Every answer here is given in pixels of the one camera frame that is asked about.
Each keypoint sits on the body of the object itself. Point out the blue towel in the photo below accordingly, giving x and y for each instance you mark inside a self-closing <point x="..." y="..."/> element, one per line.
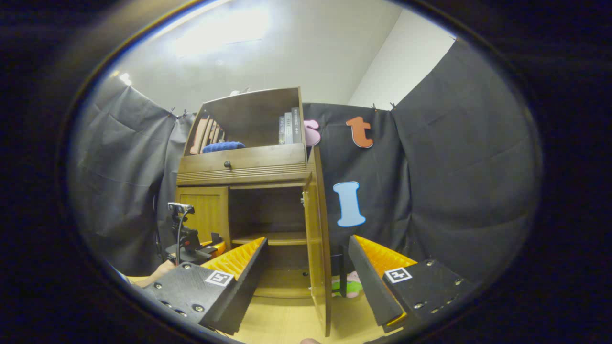
<point x="224" y="147"/>

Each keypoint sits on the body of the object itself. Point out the dark blue book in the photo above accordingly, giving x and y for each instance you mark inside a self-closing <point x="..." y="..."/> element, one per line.
<point x="282" y="131"/>

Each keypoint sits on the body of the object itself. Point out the light grey book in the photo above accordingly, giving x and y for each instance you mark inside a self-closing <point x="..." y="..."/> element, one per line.
<point x="289" y="129"/>

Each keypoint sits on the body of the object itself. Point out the black backdrop cloth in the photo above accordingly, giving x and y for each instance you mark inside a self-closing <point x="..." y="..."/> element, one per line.
<point x="454" y="167"/>

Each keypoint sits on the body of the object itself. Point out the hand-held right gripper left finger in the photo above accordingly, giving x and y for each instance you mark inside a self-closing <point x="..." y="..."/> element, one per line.
<point x="246" y="286"/>

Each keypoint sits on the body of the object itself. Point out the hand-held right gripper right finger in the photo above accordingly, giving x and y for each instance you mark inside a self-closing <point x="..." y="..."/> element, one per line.
<point x="368" y="286"/>

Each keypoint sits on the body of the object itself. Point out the wooden cabinet drawer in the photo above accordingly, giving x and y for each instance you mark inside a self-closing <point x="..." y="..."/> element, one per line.
<point x="258" y="160"/>

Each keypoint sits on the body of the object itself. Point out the wooden cabinet door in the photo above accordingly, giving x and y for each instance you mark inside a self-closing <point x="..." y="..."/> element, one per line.
<point x="205" y="215"/>
<point x="318" y="239"/>

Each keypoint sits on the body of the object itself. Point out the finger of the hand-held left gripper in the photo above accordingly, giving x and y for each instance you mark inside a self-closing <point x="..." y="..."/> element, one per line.
<point x="217" y="247"/>

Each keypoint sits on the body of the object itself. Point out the green pink plush toy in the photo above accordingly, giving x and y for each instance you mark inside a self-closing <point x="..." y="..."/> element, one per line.
<point x="354" y="288"/>

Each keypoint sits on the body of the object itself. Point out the wooden double-door shoe cabinet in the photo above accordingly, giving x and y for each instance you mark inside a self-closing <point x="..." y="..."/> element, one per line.
<point x="253" y="119"/>

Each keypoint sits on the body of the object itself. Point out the wooden inner shelf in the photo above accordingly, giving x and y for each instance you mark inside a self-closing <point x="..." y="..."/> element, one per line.
<point x="287" y="238"/>

